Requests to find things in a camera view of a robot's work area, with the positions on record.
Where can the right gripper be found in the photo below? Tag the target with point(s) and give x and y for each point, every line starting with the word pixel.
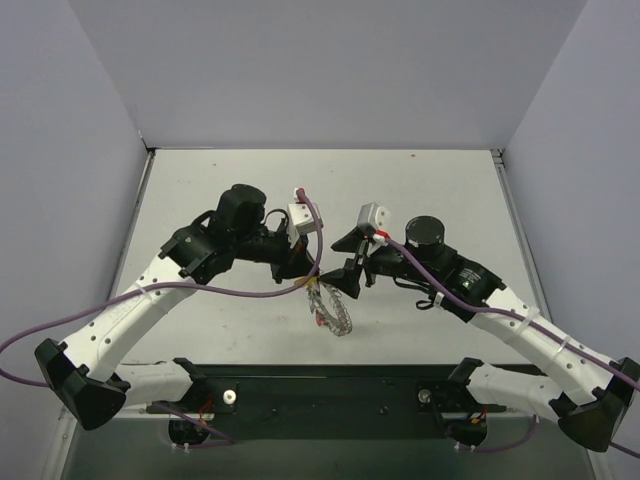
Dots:
pixel 363 261

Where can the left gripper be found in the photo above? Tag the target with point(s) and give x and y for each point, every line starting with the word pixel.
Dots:
pixel 289 257

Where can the yellow tag key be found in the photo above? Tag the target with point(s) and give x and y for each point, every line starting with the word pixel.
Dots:
pixel 301 283

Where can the metal disc keyring holder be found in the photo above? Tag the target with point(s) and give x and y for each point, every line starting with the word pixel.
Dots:
pixel 326 301

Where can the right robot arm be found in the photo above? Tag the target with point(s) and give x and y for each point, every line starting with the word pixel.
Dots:
pixel 586 393

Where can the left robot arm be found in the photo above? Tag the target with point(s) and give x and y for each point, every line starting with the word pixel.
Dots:
pixel 86 370

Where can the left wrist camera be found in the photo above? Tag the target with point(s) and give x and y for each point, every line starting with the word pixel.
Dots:
pixel 301 221

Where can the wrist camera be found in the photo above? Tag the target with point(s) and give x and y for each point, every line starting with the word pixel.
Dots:
pixel 301 221
pixel 372 218

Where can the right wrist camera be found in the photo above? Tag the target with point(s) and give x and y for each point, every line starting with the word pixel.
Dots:
pixel 372 218

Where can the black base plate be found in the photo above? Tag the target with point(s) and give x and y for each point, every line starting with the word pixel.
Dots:
pixel 327 402

